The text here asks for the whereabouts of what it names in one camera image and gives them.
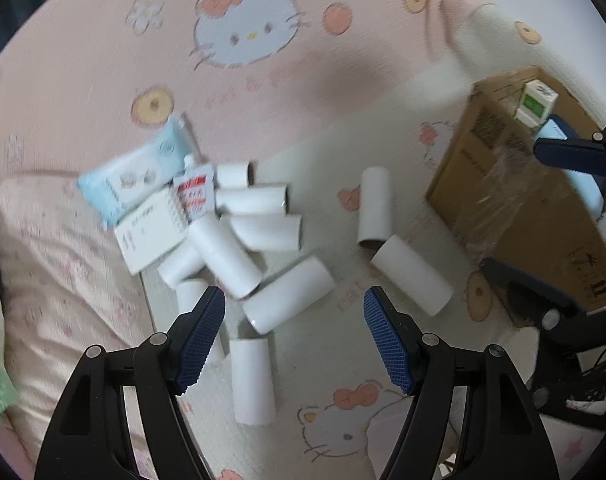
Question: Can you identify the red white small tube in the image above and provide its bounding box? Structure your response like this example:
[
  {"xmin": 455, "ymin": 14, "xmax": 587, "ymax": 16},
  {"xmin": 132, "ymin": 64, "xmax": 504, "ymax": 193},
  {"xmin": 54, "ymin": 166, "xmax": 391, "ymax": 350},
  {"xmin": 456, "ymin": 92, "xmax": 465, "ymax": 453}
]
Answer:
[{"xmin": 173, "ymin": 155, "xmax": 217, "ymax": 223}]

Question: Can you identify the pile of white paper rolls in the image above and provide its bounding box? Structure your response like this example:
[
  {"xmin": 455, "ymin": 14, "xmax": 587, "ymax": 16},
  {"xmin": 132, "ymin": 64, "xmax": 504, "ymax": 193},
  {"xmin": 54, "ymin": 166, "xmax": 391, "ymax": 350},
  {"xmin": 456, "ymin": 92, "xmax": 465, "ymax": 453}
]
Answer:
[{"xmin": 157, "ymin": 161, "xmax": 455, "ymax": 426}]

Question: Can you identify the brown cardboard box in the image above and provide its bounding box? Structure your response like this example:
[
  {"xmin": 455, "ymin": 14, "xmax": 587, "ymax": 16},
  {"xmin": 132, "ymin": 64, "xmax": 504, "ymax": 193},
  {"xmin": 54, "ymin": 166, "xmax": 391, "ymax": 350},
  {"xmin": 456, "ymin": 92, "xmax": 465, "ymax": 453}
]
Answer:
[{"xmin": 425, "ymin": 65, "xmax": 606, "ymax": 329}]

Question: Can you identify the green white carton pack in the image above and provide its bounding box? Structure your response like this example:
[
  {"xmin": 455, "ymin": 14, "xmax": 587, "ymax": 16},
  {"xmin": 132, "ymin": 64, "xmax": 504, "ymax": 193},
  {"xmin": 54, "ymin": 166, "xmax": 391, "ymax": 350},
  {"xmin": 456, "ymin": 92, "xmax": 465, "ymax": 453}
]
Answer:
[{"xmin": 514, "ymin": 79, "xmax": 560, "ymax": 134}]

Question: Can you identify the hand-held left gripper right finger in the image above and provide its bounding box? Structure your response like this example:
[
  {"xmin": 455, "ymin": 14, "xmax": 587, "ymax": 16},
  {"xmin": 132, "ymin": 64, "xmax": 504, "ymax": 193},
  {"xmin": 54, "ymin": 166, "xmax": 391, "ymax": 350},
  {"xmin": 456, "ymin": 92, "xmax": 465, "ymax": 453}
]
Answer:
[{"xmin": 363, "ymin": 285, "xmax": 558, "ymax": 480}]

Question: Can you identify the light blue wet wipes pack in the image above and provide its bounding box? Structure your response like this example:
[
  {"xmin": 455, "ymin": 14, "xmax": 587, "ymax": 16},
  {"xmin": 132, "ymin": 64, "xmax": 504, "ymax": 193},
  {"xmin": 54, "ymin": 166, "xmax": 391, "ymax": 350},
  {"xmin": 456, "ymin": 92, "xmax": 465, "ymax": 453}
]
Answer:
[{"xmin": 77, "ymin": 116, "xmax": 193, "ymax": 232}]

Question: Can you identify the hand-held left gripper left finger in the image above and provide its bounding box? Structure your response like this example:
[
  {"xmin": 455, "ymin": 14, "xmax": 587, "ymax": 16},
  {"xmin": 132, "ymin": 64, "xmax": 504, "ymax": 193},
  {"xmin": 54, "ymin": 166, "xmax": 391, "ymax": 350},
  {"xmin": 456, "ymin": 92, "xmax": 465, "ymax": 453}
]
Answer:
[{"xmin": 33, "ymin": 285, "xmax": 227, "ymax": 480}]

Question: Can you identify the pink printed blanket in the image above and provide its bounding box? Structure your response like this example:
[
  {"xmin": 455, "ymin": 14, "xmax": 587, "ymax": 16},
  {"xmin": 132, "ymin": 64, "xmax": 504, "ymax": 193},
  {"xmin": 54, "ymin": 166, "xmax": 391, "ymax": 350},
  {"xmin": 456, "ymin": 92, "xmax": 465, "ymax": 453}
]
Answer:
[{"xmin": 0, "ymin": 0, "xmax": 606, "ymax": 480}]

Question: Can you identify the small white box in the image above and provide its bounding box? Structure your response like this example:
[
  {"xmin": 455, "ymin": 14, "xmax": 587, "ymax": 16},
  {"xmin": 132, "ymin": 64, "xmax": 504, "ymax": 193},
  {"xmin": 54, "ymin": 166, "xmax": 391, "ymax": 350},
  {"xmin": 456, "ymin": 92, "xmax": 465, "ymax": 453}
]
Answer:
[{"xmin": 114, "ymin": 189, "xmax": 190, "ymax": 276}]

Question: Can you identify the pink floral pillow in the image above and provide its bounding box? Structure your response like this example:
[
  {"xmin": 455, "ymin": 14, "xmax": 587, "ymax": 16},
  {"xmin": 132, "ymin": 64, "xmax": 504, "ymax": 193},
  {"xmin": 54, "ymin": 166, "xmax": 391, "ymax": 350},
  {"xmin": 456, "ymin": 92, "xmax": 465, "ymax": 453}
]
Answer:
[{"xmin": 0, "ymin": 174, "xmax": 156, "ymax": 463}]

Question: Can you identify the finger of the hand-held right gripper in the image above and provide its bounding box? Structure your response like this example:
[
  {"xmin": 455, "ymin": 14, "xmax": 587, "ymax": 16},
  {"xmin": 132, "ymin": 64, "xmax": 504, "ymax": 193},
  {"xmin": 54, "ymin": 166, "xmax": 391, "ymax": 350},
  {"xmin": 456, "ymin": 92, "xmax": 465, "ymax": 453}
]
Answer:
[
  {"xmin": 533, "ymin": 112, "xmax": 606, "ymax": 177},
  {"xmin": 480, "ymin": 256, "xmax": 587, "ymax": 333}
]

